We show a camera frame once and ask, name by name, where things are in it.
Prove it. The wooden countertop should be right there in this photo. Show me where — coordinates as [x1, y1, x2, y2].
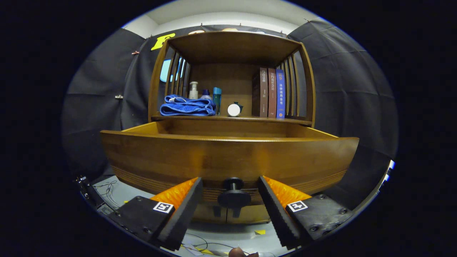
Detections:
[151, 114, 312, 126]

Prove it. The blue book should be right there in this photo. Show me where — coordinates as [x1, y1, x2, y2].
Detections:
[276, 69, 286, 119]

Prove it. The dark brown book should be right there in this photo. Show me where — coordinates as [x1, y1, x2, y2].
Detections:
[252, 67, 268, 117]

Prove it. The reddish brown book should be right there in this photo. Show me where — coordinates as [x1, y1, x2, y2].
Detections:
[267, 68, 277, 118]

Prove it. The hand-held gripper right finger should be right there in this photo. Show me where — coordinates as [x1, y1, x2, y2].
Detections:
[258, 176, 354, 250]

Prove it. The wooden drawer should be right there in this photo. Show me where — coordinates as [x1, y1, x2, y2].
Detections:
[100, 119, 360, 210]

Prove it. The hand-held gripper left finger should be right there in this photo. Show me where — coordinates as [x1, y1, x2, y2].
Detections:
[115, 177, 203, 251]

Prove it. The wooden cabinet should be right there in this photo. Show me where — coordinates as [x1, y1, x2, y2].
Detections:
[148, 31, 316, 225]

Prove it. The blue folded towel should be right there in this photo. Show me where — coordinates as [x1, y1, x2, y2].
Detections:
[160, 94, 216, 117]

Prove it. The white panel with dark slots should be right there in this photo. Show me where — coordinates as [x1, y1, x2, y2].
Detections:
[378, 159, 396, 194]

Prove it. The wooden cabinet door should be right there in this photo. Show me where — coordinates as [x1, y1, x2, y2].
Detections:
[192, 203, 227, 224]
[226, 205, 271, 225]

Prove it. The black electronic device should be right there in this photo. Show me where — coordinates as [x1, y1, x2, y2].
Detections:
[75, 176, 115, 217]

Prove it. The teal bottle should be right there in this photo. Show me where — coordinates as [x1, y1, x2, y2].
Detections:
[213, 87, 222, 115]

